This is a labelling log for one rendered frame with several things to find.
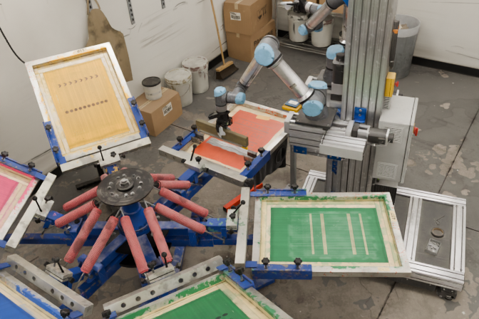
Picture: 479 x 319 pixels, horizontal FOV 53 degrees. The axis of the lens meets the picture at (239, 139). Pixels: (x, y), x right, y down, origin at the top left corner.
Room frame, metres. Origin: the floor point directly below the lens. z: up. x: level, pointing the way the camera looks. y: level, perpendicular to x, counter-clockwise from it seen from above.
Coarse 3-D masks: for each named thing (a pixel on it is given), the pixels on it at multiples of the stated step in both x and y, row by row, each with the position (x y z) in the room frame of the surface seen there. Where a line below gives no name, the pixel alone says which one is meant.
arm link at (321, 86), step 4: (316, 80) 2.59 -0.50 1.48; (320, 80) 2.59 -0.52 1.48; (308, 84) 2.55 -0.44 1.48; (312, 84) 2.54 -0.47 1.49; (316, 84) 2.53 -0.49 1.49; (320, 84) 2.53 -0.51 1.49; (324, 84) 2.53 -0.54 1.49; (316, 88) 2.49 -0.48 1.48; (320, 88) 2.49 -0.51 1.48; (324, 88) 2.50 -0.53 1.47; (324, 92) 2.50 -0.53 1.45; (324, 96) 2.47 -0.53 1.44; (324, 104) 2.51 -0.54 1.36
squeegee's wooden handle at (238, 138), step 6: (198, 120) 2.73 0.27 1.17; (204, 120) 2.73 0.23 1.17; (198, 126) 2.73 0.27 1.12; (204, 126) 2.70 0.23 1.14; (210, 126) 2.66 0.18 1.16; (210, 132) 2.67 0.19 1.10; (216, 132) 2.64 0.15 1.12; (228, 132) 2.58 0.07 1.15; (234, 132) 2.57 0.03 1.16; (228, 138) 2.58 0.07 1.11; (234, 138) 2.55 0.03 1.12; (240, 138) 2.52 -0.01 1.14; (246, 138) 2.50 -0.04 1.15; (240, 144) 2.52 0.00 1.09; (246, 144) 2.50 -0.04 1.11
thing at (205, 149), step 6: (240, 114) 3.10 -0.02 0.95; (246, 114) 3.09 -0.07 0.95; (252, 114) 3.08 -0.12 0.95; (234, 120) 3.01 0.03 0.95; (252, 120) 2.99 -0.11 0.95; (228, 126) 2.94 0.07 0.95; (216, 138) 2.80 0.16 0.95; (204, 144) 2.75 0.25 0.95; (210, 144) 2.74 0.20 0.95; (198, 150) 2.68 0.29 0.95; (204, 150) 2.67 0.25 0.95; (210, 150) 2.67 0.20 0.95; (216, 150) 2.66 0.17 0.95; (222, 150) 2.65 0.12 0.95; (204, 156) 2.61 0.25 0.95; (210, 156) 2.60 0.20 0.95; (216, 156) 2.60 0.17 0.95
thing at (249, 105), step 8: (232, 104) 3.19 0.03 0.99; (248, 104) 3.17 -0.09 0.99; (256, 104) 3.16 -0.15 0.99; (264, 112) 3.09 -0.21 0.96; (272, 112) 3.05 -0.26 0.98; (280, 112) 3.03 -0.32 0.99; (280, 136) 2.72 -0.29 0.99; (272, 144) 2.64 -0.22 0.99; (280, 144) 2.67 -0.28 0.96; (184, 152) 2.62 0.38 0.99; (272, 152) 2.59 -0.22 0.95; (208, 160) 2.51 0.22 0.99; (224, 168) 2.42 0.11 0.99
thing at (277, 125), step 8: (264, 120) 2.98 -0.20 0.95; (272, 120) 2.97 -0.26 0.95; (280, 128) 2.86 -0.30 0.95; (272, 136) 2.77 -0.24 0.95; (264, 144) 2.69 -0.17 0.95; (224, 152) 2.63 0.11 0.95; (232, 152) 2.62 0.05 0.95; (216, 160) 2.55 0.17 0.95; (224, 160) 2.54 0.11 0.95; (232, 160) 2.53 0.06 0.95; (240, 160) 2.53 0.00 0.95; (240, 168) 2.45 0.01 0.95
